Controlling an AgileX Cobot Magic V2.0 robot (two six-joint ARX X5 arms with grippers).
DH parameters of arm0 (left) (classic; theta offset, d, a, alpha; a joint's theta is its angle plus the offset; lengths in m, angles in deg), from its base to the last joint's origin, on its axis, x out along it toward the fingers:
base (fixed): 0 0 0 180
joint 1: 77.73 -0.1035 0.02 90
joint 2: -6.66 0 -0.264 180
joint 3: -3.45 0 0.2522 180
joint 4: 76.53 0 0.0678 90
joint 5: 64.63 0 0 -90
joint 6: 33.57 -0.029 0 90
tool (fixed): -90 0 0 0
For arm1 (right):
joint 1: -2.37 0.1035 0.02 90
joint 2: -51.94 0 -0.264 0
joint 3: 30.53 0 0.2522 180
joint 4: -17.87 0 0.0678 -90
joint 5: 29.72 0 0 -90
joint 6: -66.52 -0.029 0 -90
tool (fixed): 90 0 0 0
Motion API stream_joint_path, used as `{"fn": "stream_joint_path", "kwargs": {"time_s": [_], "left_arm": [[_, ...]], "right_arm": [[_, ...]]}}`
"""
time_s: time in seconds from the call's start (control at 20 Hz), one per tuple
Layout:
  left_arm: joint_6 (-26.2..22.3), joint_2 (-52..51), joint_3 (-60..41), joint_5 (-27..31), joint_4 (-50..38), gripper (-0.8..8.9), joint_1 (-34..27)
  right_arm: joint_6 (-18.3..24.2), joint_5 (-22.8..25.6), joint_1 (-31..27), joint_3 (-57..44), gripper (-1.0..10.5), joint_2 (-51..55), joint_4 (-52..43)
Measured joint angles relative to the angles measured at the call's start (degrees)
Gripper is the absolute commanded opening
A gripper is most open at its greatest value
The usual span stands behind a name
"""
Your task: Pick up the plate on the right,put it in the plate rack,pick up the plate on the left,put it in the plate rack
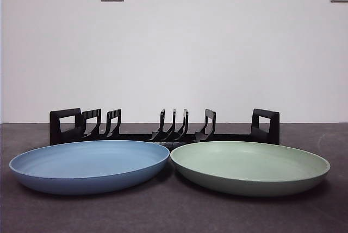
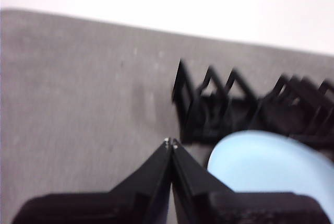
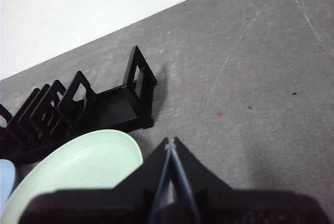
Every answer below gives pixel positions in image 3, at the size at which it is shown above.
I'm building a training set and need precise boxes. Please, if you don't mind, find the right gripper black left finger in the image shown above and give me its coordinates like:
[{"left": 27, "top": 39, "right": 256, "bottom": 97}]
[{"left": 19, "top": 137, "right": 173, "bottom": 224}]

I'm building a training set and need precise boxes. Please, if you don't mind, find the blue plate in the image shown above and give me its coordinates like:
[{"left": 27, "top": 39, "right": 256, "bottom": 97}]
[{"left": 0, "top": 159, "right": 16, "bottom": 203}]

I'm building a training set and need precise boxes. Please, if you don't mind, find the pale green plate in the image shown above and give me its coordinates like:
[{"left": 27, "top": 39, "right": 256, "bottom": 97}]
[{"left": 0, "top": 129, "right": 144, "bottom": 224}]

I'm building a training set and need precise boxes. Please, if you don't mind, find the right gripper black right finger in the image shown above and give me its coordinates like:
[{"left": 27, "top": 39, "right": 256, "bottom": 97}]
[{"left": 172, "top": 136, "right": 329, "bottom": 224}]

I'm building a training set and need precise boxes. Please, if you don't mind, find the black plastic plate rack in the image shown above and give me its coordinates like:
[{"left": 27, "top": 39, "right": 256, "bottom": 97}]
[{"left": 0, "top": 45, "right": 158, "bottom": 166}]

